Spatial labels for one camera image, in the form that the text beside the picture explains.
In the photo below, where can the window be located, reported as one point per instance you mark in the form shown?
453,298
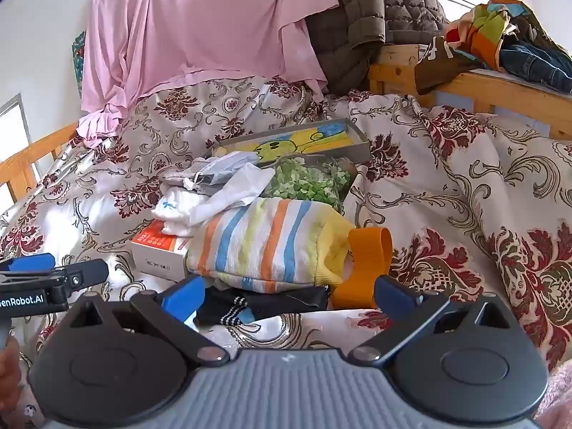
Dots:
13,129

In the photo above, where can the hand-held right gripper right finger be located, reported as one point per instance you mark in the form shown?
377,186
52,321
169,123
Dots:
393,297

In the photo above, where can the clear bag of green pieces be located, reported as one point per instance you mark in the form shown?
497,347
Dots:
304,183

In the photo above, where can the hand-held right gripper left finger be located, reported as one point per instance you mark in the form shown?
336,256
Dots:
183,298

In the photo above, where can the grey face mask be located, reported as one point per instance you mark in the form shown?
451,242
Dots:
228,165

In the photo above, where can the floral satin blanket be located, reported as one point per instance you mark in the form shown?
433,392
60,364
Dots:
447,165

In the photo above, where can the pink bed sheet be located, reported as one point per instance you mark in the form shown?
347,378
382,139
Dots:
192,31

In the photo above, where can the brown printed shirt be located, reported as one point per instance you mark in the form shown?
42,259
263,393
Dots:
438,67

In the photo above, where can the floral pink fleece clothing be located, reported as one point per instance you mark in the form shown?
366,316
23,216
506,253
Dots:
29,411

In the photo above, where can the blue jeans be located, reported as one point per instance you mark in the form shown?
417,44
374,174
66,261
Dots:
536,67

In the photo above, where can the striped sock with yellow cuff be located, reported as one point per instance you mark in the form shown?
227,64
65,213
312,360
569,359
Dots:
254,241

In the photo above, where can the black sock with white stripes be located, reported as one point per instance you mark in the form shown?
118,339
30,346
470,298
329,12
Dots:
286,301

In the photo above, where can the grey tray with cartoon print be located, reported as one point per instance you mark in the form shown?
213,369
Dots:
313,136

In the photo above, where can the colourful patchwork cloth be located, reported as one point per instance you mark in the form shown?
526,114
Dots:
487,31

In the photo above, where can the wall poster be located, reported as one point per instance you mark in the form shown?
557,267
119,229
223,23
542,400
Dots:
79,60

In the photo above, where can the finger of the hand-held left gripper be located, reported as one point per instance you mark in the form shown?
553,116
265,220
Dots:
85,273
31,262

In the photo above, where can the brown quilted jacket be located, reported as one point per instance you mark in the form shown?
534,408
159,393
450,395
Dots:
357,9

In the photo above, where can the person's left hand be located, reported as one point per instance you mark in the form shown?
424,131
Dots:
8,375

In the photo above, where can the orange and white box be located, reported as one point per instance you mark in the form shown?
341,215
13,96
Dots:
156,252

